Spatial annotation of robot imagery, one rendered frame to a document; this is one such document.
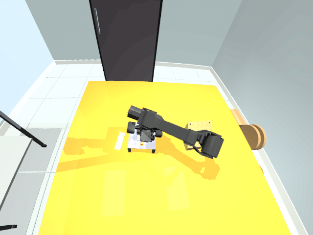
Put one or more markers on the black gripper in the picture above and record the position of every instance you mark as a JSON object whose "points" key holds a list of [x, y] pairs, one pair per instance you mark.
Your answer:
{"points": [[131, 128]]}

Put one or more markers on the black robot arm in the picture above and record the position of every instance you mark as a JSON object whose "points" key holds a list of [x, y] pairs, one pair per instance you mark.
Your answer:
{"points": [[210, 142]]}

